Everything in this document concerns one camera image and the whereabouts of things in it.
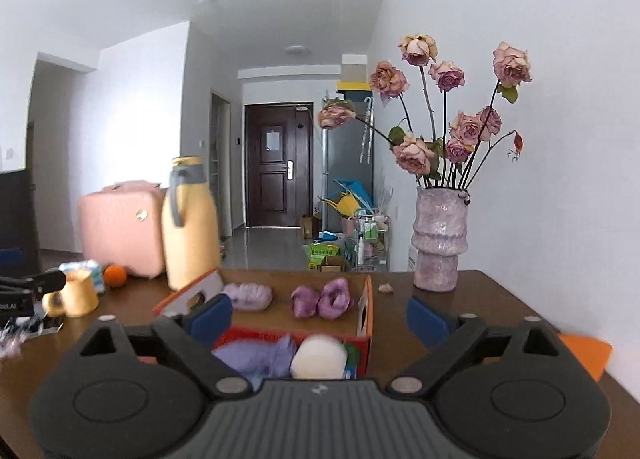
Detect pink mini suitcase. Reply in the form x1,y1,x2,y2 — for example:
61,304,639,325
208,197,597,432
78,181,165,278

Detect small cardboard box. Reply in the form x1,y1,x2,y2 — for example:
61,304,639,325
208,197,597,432
320,255,345,273

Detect lilac fluffy headband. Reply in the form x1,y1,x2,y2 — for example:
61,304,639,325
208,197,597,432
222,283,272,312

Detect metal storage trolley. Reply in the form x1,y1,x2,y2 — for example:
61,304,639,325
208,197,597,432
354,209,390,273

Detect purple drawstring pouch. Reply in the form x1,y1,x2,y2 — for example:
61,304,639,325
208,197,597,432
212,335,297,390

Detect dark brown door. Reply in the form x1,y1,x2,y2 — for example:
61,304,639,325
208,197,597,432
245,103,314,228

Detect red cardboard box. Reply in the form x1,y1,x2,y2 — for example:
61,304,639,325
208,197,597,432
153,268,374,378

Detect yellow toy on pile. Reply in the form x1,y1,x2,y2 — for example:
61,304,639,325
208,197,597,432
323,193,360,218

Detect purple ceramic vase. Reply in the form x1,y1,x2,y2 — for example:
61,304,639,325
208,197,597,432
411,187,470,293

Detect grey refrigerator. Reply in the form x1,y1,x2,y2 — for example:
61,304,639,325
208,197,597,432
317,91,374,231

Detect orange fruit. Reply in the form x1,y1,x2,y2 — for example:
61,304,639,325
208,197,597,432
103,265,128,288

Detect yellow ceramic mug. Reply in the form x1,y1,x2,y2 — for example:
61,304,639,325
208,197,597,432
42,275,99,318

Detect yellow thermos jug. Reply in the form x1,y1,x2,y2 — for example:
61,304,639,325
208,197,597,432
162,156,221,291

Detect orange black folded card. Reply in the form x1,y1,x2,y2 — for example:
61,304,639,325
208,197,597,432
559,333,613,382

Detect blue tissue pack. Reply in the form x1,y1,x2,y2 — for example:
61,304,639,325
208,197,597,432
58,260,106,295

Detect white round sponge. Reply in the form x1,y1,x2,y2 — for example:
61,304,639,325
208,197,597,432
290,335,348,380

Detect dried pink roses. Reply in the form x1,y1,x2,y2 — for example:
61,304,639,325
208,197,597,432
317,34,533,193

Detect purple satin scrunchie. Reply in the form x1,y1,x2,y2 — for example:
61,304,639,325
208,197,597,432
291,277,352,320

